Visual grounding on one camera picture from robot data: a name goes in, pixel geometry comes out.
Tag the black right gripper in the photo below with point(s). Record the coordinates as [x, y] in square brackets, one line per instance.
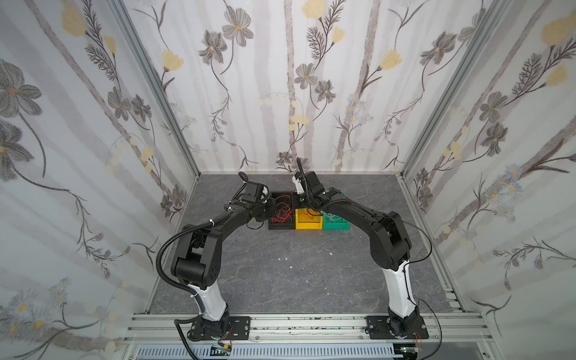
[310, 198]

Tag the black storage bin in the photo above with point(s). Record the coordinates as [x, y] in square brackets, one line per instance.
[284, 217]

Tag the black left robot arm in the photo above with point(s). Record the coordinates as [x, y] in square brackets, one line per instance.
[191, 259]

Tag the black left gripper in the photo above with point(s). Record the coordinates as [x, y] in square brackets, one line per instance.
[262, 209]

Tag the green storage bin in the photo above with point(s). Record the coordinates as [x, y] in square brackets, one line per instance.
[332, 221]

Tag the yellow storage bin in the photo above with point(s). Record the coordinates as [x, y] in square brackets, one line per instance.
[308, 219]

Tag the white slotted cable duct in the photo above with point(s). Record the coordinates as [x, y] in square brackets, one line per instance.
[299, 351]

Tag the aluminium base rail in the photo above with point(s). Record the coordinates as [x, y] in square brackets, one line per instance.
[331, 328]

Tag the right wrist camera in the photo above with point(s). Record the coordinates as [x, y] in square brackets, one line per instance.
[298, 185]

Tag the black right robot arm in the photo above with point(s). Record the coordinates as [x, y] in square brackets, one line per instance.
[390, 247]

